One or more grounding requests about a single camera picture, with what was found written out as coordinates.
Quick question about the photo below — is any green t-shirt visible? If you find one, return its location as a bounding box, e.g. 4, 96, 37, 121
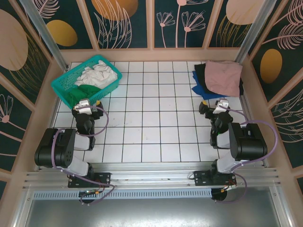
68, 84, 101, 109

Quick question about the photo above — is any teal plastic basket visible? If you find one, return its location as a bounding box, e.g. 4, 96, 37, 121
51, 54, 123, 109

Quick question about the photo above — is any folded blue t-shirt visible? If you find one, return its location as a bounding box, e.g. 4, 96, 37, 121
191, 70, 228, 100

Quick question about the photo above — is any crumpled white t-shirt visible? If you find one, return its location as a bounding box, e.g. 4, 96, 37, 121
74, 60, 118, 89

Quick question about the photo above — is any folded black t-shirt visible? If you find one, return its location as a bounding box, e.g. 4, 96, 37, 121
194, 63, 245, 96

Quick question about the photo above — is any folded pink t-shirt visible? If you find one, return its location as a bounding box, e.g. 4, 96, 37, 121
204, 60, 244, 97

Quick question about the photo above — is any grey metal sheet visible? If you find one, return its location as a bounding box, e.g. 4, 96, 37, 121
14, 186, 294, 227

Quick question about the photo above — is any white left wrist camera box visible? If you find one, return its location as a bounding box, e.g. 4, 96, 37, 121
73, 99, 92, 114

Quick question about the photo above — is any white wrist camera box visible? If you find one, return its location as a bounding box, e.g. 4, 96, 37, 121
214, 98, 231, 114
73, 99, 92, 114

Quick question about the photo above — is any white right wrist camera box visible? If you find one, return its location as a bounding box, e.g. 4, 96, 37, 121
214, 98, 231, 114

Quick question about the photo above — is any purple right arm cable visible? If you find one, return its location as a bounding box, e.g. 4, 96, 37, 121
220, 105, 279, 204

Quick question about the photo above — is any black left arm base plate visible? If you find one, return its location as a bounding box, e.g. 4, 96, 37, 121
68, 172, 112, 189

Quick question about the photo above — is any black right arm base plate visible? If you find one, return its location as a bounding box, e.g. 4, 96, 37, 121
193, 170, 237, 187

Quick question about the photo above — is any aluminium mounting rail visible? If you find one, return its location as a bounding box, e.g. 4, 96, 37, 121
22, 162, 280, 190

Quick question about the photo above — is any aluminium frame post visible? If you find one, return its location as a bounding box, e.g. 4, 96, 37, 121
235, 0, 277, 63
18, 0, 69, 71

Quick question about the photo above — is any grey slotted cable duct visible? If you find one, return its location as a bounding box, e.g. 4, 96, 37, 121
33, 189, 213, 199

